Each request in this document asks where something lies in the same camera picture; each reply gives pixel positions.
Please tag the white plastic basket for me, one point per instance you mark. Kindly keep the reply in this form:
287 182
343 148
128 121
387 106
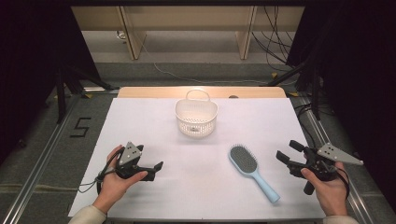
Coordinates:
196 113

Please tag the person's left hand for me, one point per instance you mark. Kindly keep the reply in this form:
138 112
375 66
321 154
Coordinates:
115 186

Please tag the person's right hand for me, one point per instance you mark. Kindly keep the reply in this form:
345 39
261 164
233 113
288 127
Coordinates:
333 194

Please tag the light blue hairbrush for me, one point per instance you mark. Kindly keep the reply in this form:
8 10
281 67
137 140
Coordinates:
246 161

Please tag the black curtain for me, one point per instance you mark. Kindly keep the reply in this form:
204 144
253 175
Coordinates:
28 62
358 77

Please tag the aluminium floor rail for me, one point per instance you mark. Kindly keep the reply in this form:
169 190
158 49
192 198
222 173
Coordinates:
342 174
34 174

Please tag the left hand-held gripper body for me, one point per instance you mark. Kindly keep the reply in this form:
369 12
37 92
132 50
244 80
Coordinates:
130 154

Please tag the black tripod stand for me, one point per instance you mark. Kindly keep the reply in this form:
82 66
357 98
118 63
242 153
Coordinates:
311 81
67 81

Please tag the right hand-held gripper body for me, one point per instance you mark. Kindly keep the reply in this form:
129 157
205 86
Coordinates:
323 161

